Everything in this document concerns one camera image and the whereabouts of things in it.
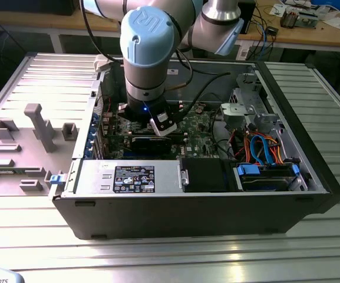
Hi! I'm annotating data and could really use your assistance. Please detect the metal CPU cooler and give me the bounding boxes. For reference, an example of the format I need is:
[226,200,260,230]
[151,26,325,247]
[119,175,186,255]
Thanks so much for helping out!
[280,8,301,29]

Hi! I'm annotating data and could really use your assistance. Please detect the black graphics card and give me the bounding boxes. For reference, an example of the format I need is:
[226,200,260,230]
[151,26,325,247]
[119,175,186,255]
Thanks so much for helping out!
[130,134,173,156]

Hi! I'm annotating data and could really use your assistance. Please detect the pale case latch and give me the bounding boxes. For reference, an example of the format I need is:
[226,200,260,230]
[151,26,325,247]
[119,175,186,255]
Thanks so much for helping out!
[94,54,111,73]

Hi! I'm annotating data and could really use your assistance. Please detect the green motherboard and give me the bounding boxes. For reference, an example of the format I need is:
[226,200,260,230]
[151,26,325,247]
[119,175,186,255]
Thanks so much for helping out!
[106,101,219,162]

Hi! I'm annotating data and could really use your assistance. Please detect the silver power supply unit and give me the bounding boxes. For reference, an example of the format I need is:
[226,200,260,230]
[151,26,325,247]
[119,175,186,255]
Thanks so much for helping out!
[69,160,186,196]

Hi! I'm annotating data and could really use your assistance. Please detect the silver drive cage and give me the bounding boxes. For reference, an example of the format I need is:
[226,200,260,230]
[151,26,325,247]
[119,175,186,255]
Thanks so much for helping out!
[219,102,259,126]

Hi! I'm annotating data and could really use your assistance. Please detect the grey parts rack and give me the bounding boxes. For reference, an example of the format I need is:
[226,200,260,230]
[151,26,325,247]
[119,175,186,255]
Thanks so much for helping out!
[0,103,81,198]

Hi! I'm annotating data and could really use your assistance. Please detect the blue plastic clip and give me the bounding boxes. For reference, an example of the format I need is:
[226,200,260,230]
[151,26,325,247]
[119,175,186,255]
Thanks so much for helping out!
[49,173,67,186]

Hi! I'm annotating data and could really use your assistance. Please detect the black PC case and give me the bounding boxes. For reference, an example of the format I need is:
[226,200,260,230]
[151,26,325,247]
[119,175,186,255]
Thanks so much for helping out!
[51,52,340,241]

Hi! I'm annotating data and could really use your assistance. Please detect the black equipment box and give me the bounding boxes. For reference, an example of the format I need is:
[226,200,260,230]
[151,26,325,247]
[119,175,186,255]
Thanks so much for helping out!
[0,0,76,16]

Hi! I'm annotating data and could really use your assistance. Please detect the wooden desk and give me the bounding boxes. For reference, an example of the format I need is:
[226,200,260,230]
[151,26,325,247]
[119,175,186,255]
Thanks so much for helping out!
[0,0,340,55]

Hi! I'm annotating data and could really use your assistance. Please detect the black tower box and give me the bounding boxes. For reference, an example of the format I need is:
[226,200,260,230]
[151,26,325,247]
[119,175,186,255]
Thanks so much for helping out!
[239,0,258,35]

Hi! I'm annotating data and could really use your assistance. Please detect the hard disk in blue carrier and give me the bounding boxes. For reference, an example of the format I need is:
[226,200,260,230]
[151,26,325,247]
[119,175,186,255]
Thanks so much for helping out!
[233,162,302,192]

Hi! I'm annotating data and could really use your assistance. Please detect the grey metal box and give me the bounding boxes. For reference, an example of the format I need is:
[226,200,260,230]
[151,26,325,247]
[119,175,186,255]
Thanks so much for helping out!
[298,11,318,29]

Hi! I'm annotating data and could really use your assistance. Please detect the blue cardboard box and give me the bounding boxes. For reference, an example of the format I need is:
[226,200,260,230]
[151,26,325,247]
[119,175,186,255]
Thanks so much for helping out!
[310,0,340,9]

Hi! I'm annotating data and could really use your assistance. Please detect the white papers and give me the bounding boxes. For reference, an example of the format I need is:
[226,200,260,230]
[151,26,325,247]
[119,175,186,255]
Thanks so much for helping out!
[322,17,340,31]

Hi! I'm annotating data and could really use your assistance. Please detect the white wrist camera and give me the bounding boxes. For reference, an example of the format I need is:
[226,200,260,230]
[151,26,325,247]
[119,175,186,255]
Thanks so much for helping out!
[149,111,179,137]

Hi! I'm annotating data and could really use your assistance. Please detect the blue flat data wire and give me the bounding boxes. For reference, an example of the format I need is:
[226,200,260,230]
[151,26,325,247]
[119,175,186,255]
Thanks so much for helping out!
[250,134,273,166]

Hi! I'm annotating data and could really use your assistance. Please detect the grey disk bay frame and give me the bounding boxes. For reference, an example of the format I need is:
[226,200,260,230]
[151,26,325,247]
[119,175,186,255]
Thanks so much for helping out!
[230,72,279,135]

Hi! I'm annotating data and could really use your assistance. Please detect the orange power wires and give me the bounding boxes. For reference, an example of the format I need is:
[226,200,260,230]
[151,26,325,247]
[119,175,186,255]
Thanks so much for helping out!
[233,131,285,164]

